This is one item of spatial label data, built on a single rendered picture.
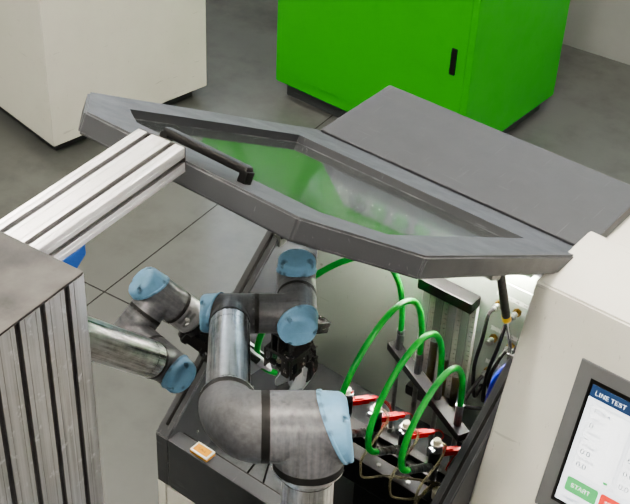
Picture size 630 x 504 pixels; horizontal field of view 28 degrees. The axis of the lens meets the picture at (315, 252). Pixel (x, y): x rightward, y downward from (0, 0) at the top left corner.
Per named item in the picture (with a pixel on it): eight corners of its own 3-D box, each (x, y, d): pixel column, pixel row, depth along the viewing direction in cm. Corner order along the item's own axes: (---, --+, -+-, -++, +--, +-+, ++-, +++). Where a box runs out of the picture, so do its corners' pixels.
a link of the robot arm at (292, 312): (258, 349, 233) (258, 310, 242) (318, 349, 234) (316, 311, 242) (258, 316, 228) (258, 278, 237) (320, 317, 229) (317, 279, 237)
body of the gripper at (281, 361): (262, 367, 255) (263, 322, 248) (289, 346, 261) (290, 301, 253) (291, 384, 251) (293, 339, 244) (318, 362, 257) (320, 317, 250)
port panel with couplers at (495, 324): (470, 387, 291) (487, 283, 272) (478, 380, 293) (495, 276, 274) (519, 413, 284) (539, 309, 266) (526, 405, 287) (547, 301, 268)
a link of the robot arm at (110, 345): (45, 298, 209) (211, 359, 249) (10, 267, 216) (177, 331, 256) (8, 356, 210) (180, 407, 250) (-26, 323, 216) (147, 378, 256)
